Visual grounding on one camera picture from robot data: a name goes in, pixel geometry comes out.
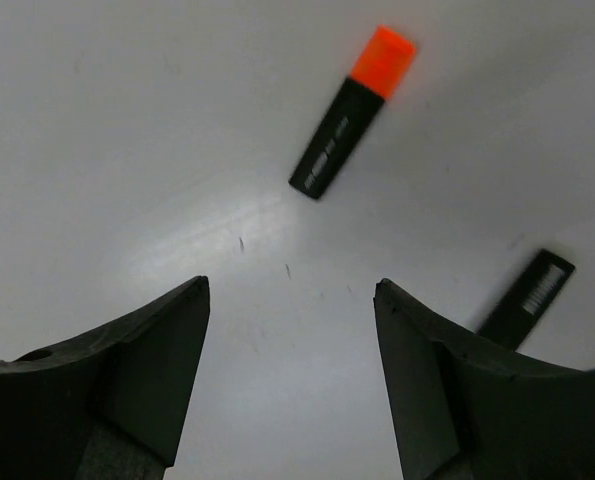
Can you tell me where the green cap black highlighter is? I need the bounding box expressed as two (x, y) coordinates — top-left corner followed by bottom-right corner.
(476, 249), (576, 351)

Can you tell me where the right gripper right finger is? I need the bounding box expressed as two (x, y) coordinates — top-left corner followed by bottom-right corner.
(374, 280), (595, 479)

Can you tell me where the orange cap black highlighter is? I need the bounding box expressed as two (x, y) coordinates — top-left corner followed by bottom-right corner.
(288, 26), (416, 200)

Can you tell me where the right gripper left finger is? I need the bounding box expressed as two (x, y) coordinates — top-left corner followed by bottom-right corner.
(0, 276), (210, 479)

